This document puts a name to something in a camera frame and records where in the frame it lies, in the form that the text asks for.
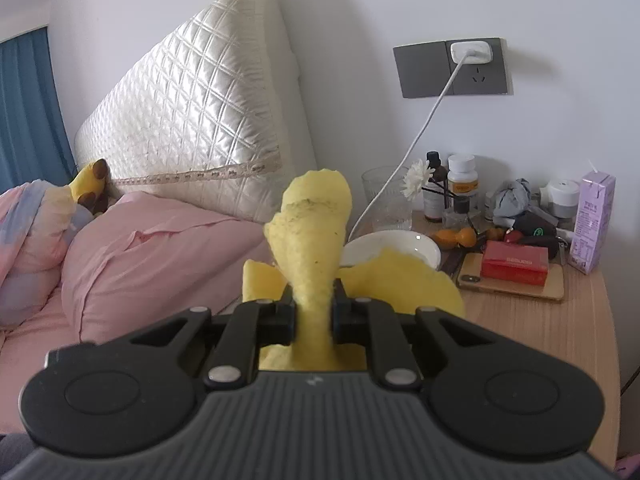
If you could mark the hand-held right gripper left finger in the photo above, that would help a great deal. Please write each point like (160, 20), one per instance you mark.
(290, 316)

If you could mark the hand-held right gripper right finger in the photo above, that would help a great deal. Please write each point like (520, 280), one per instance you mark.
(336, 317)

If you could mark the yellow cleaning cloth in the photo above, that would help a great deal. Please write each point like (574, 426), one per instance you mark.
(312, 220)

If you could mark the white ceramic dish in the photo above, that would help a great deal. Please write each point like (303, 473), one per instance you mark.
(390, 242)

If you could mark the clear drinking glass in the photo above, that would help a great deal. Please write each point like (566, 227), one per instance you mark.
(382, 195)

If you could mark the pink pillow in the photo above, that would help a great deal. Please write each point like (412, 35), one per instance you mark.
(165, 260)

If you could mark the brown glass bottle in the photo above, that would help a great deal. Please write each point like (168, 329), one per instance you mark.
(434, 207)

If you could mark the small clear perfume bottle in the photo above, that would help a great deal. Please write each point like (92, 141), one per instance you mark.
(456, 215)

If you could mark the white artificial flower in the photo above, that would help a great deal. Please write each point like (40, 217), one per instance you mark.
(417, 180)

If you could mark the gold smartphone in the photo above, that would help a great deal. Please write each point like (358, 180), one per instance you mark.
(500, 291)

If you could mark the red cardboard box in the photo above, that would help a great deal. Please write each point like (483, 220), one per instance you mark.
(515, 262)

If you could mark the white pill bottle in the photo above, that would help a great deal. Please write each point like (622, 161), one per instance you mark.
(461, 177)

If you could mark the crumpled grey cloth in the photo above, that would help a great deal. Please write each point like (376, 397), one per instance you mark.
(512, 197)

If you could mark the black pouch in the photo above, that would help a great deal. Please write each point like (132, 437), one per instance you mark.
(532, 230)

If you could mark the wooden nightstand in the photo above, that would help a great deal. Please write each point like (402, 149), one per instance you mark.
(550, 340)

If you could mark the cream quilted headboard cushion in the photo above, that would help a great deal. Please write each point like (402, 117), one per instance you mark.
(200, 110)

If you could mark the yellow plush toy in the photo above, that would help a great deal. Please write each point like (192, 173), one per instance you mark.
(87, 182)

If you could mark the pastel patterned blanket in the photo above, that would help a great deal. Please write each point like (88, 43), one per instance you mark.
(35, 240)

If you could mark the purple drink carton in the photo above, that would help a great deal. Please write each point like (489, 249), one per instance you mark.
(592, 225)

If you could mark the white charger plug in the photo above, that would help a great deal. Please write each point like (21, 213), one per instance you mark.
(471, 52)

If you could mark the blue curtain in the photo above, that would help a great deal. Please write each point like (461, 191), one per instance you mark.
(30, 120)

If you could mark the grey wall socket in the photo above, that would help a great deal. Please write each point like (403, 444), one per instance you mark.
(425, 72)

